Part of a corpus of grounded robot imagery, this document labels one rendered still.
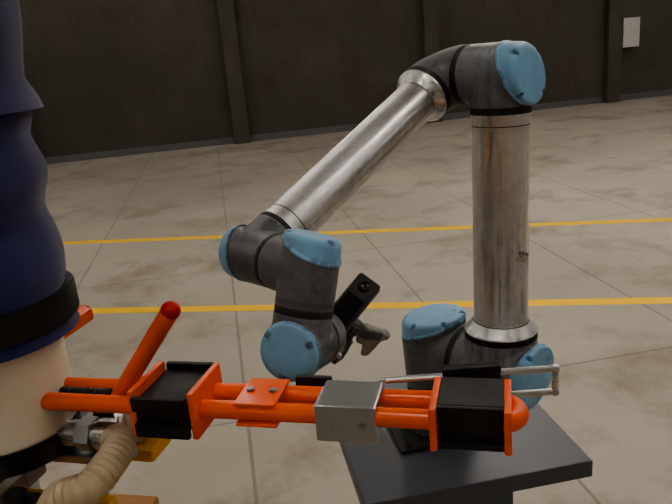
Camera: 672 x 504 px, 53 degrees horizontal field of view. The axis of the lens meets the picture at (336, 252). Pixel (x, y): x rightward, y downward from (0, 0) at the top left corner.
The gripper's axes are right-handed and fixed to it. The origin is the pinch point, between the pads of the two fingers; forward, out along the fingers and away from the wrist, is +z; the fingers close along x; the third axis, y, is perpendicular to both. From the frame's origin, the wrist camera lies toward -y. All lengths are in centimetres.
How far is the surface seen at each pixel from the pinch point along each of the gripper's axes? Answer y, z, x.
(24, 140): -10, -62, -35
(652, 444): 19, 166, 104
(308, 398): -2, -54, 9
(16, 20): -21, -64, -40
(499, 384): -16, -52, 25
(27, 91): -15, -63, -37
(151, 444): 20, -47, -7
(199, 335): 135, 244, -114
